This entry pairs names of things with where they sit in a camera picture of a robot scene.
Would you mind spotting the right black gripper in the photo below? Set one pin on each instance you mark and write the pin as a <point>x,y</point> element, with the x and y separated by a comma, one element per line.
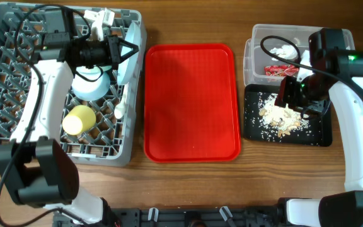
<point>285,94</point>

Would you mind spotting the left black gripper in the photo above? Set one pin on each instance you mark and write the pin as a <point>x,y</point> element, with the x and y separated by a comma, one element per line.
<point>114,50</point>

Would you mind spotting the yellow plastic cup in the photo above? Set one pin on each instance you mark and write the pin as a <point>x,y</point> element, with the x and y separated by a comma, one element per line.
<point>80,119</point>

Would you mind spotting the grey plastic dishwasher rack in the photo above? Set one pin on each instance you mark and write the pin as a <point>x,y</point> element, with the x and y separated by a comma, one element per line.
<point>109,142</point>

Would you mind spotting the clear plastic bin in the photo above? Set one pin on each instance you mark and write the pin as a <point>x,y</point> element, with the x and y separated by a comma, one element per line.
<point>255,59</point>

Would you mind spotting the rice and peanut scraps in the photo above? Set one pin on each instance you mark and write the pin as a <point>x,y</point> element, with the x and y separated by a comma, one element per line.
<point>279,122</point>

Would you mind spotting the red plastic tray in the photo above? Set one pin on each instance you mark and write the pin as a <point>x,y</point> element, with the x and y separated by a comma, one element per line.
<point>190,104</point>

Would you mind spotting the green bowl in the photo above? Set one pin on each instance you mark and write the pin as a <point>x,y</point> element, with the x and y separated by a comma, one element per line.
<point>94,70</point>

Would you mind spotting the white plastic spoon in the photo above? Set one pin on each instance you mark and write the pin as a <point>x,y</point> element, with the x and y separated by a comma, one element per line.
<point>120,108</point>

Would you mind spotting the light blue plate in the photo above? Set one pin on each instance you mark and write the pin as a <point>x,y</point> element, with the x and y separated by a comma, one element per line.
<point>126,68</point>

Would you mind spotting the crumpled white tissue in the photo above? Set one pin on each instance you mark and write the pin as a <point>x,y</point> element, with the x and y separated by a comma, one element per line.
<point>286,52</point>

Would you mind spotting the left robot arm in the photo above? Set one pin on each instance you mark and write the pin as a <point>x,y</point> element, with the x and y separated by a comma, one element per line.
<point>34,169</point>

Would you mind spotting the light blue small bowl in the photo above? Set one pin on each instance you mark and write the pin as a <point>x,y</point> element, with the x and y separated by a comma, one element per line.
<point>91,91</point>

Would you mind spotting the black plastic tray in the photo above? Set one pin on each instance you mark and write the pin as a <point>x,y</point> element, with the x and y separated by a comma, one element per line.
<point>319,132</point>

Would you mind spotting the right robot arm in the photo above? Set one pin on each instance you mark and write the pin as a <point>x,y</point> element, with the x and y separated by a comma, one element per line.
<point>337,77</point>

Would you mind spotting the red snack wrapper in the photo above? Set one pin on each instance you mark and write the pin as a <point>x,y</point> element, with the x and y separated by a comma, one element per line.
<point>282,70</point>

